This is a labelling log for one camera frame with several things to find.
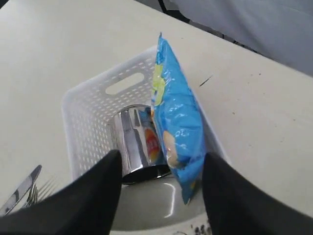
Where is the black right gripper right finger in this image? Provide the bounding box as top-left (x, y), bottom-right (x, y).
top-left (202, 152), bottom-right (313, 235)

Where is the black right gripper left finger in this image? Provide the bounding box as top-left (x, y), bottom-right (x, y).
top-left (0, 150), bottom-right (122, 235)

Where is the silver metal fork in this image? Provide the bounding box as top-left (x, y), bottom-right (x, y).
top-left (24, 177), bottom-right (58, 208)

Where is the grey ceramic bowl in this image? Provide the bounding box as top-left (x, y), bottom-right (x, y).
top-left (111, 176), bottom-right (212, 235)

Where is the silver table knife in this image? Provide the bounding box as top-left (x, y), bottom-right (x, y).
top-left (0, 164), bottom-right (42, 216)

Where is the silver metal cup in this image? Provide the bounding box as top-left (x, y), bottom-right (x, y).
top-left (108, 104), bottom-right (170, 185)

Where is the blue chips bag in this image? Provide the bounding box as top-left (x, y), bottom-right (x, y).
top-left (151, 35), bottom-right (206, 204)

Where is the white perforated plastic basket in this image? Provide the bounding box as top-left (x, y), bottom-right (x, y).
top-left (61, 45), bottom-right (232, 182)

